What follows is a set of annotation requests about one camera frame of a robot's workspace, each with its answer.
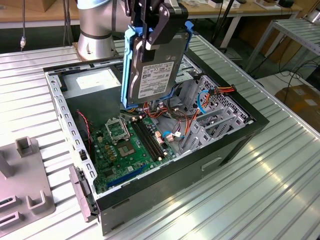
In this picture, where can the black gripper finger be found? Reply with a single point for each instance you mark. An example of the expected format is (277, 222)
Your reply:
(133, 12)
(170, 20)

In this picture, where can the hard disk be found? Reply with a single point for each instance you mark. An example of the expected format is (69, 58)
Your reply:
(152, 80)

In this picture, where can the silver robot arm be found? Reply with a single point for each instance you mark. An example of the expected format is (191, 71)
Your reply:
(97, 25)

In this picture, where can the perforated metal disk bay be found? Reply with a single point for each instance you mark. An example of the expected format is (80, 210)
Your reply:
(226, 106)

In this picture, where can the wooden desk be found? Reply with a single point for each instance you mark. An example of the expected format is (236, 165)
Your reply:
(225, 11)

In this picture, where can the black stand pole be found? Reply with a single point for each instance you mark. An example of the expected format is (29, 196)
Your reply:
(226, 17)

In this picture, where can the grey power supply unit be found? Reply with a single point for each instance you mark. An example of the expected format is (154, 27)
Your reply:
(92, 105)

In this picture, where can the black RAM slot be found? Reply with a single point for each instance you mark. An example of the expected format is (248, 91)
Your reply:
(144, 140)
(150, 140)
(153, 140)
(147, 140)

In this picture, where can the metal slat side table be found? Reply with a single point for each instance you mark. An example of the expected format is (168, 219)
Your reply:
(300, 32)

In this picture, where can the black case fan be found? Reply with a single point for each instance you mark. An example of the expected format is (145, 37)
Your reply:
(83, 145)

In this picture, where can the green motherboard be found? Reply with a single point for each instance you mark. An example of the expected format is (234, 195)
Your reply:
(140, 161)

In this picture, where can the brown cardboard box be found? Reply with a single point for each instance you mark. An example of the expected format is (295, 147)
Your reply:
(300, 105)

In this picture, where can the black square chipset chip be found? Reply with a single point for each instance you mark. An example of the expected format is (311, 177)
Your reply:
(109, 173)

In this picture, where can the blue expansion slot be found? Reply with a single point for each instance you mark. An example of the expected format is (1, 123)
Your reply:
(125, 177)

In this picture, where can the black PC case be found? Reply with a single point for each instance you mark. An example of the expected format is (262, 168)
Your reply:
(175, 185)

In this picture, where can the grey plastic case bezel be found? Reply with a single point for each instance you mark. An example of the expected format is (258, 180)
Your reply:
(80, 192)

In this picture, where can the grey parts rack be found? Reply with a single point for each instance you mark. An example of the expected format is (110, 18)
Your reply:
(25, 175)

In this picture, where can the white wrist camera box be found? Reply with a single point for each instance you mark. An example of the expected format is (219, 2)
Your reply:
(173, 3)

